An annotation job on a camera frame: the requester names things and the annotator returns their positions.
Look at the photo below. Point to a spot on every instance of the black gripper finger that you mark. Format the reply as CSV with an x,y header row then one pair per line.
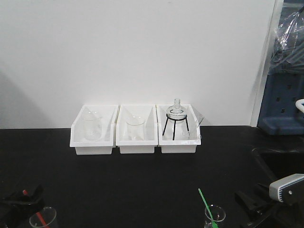
x,y
20,206

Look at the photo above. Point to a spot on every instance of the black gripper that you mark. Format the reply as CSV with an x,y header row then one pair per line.
x,y
266,214

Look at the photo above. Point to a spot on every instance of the red plastic spoon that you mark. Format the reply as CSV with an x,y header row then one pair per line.
x,y
38,214

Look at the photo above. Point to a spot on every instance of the green plastic spoon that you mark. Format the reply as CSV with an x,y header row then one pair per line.
x,y
211,223

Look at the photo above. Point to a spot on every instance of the small glass beaker left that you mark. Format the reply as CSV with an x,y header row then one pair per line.
x,y
46,218

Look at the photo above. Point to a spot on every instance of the black lab sink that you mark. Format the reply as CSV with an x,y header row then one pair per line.
x,y
277,164

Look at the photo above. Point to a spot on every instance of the blue pegboard drying rack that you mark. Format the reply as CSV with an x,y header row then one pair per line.
x,y
278,113

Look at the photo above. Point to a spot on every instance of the glass test tube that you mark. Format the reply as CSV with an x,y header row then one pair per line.
x,y
192,131

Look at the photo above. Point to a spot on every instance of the white bin right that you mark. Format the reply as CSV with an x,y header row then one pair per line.
x,y
180,144

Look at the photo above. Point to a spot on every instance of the white bin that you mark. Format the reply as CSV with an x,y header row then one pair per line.
x,y
106,143
124,142
180,144

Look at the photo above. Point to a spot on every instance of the white bin left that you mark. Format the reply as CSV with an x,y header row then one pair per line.
x,y
106,143

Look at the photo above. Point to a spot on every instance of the glass beaker in left bin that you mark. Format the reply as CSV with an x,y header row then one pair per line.
x,y
92,125

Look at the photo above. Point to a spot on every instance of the glass beaker in bin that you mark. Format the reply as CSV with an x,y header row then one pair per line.
x,y
92,125
135,127

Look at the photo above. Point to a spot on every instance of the round glass flask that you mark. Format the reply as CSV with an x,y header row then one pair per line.
x,y
176,111

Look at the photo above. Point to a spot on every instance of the white bin middle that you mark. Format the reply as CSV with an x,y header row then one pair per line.
x,y
124,142

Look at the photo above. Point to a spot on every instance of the plastic bag of pegs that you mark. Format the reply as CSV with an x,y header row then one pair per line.
x,y
288,54

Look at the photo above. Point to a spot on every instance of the glass beaker in middle bin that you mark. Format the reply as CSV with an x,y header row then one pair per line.
x,y
135,127

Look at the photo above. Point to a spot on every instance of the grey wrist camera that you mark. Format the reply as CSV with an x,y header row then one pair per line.
x,y
287,189

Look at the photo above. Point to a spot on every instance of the black wire tripod stand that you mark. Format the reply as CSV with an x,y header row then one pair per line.
x,y
175,120

